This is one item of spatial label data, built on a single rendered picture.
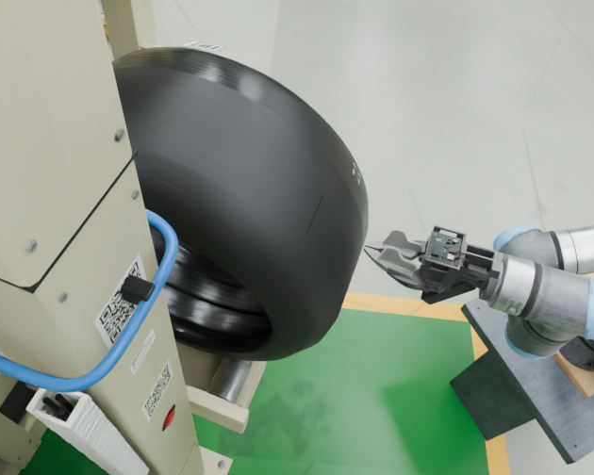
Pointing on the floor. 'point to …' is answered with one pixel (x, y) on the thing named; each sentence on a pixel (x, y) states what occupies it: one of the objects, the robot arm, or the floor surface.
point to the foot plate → (215, 463)
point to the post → (69, 219)
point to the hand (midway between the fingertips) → (371, 251)
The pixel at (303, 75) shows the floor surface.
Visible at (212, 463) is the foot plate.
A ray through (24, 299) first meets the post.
